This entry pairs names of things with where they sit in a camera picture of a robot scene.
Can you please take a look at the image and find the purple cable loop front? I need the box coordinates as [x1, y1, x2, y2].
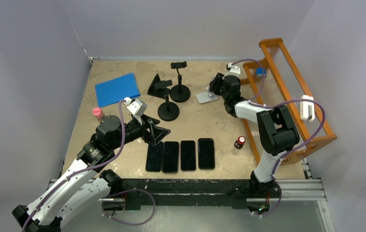
[101, 188, 157, 227]

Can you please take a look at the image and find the pink cup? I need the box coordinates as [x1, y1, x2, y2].
[92, 107, 105, 121]

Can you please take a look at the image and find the orange wooden rack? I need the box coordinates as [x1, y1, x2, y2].
[240, 38, 337, 165]

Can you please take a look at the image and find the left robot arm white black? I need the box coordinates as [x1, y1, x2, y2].
[12, 115, 171, 232]

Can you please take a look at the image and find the black folding phone stand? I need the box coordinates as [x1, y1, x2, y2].
[147, 74, 173, 99]

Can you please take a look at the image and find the silver phone stand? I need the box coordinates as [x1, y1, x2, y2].
[196, 87, 219, 104]

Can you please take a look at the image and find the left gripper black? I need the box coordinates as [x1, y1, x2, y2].
[110, 113, 169, 150]

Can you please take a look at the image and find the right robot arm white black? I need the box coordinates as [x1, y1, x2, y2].
[209, 73, 300, 197]

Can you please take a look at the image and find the black round-base pole stand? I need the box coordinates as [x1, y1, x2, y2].
[170, 61, 190, 103]

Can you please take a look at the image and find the black base frame rail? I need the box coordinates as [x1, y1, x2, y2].
[46, 178, 327, 212]

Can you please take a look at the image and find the purple-cased phone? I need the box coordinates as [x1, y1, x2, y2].
[180, 140, 196, 171]

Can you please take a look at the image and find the white clip on rack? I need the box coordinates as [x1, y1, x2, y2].
[300, 95, 315, 122]

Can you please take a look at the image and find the black phone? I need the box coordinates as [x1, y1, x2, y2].
[161, 141, 180, 173]
[145, 142, 164, 172]
[198, 138, 215, 170]

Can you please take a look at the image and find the blue small block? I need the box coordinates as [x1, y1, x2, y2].
[255, 68, 267, 79]

